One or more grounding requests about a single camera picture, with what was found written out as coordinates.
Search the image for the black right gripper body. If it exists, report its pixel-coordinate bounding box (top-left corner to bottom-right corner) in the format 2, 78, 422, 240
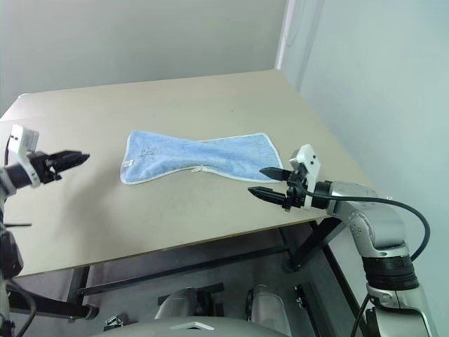
281, 164, 310, 213

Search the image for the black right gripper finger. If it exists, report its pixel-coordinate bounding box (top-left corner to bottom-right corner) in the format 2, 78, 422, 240
247, 186, 289, 209
259, 166, 293, 183

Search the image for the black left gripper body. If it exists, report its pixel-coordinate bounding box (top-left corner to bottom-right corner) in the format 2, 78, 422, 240
29, 151, 63, 185

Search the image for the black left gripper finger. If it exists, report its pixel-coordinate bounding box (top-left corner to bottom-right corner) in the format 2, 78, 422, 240
46, 150, 91, 164
51, 157, 89, 173

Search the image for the light blue terry towel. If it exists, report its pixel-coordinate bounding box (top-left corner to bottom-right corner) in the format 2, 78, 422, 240
120, 129, 284, 186

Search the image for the grey right robot leg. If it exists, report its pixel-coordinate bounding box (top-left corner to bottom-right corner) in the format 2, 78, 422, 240
245, 283, 293, 337

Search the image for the grey robot leg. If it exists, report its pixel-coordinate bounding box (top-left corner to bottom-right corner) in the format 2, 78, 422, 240
154, 282, 225, 321
245, 283, 293, 337

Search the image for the grey left robot leg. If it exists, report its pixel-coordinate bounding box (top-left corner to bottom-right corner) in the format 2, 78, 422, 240
154, 282, 225, 321

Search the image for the silver robot torso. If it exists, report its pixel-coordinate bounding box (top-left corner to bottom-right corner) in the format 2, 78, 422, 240
103, 310, 283, 337

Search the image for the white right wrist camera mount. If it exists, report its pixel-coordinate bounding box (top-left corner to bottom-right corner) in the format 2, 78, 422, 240
288, 143, 322, 213

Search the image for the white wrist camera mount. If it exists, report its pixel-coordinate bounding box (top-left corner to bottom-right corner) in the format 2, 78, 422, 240
288, 143, 322, 213
8, 124, 41, 187

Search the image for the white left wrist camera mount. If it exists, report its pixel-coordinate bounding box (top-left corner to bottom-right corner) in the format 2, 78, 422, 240
8, 124, 41, 187

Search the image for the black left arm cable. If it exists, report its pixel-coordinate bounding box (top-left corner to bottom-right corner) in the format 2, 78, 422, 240
0, 137, 37, 337

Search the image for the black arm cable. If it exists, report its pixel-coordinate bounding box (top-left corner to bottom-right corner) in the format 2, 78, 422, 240
303, 191, 431, 337
0, 137, 37, 337

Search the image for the black metal table frame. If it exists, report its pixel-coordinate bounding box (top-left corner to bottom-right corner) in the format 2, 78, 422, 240
6, 209, 368, 333

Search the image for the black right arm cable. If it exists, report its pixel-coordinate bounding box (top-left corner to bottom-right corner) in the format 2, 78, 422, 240
303, 191, 431, 337

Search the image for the white wall corner trim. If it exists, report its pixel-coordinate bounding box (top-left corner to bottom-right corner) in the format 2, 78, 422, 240
274, 0, 304, 72

